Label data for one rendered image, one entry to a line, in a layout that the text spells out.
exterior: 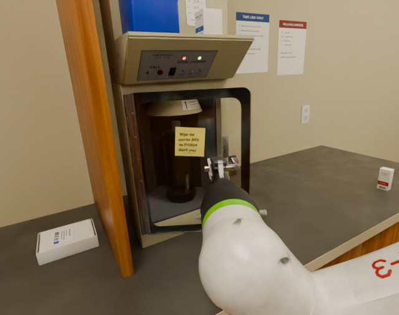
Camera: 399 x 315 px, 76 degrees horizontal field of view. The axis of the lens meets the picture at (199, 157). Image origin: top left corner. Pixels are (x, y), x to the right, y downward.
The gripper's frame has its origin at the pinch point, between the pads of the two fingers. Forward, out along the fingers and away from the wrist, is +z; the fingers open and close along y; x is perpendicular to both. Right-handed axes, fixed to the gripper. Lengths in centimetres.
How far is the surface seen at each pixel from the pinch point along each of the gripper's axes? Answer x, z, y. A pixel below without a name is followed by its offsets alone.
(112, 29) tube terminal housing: 22.0, 5.7, 33.2
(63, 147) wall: 54, 37, -1
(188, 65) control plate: 5.0, 6.4, 24.7
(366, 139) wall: -134, 132, -33
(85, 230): 40.0, 10.9, -22.0
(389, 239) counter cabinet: -68, 20, -41
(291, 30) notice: -53, 91, 43
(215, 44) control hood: -1.7, 5.2, 29.0
